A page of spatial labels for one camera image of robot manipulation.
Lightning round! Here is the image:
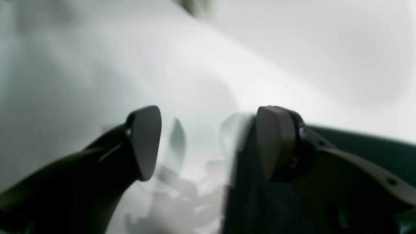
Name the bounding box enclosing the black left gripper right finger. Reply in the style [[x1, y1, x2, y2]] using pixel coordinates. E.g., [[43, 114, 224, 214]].
[[256, 106, 415, 234]]

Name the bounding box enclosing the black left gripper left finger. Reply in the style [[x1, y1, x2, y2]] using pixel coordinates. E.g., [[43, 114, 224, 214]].
[[1, 106, 162, 234]]

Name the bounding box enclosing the black T-shirt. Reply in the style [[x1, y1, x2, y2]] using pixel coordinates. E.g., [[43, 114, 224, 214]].
[[221, 106, 415, 234]]

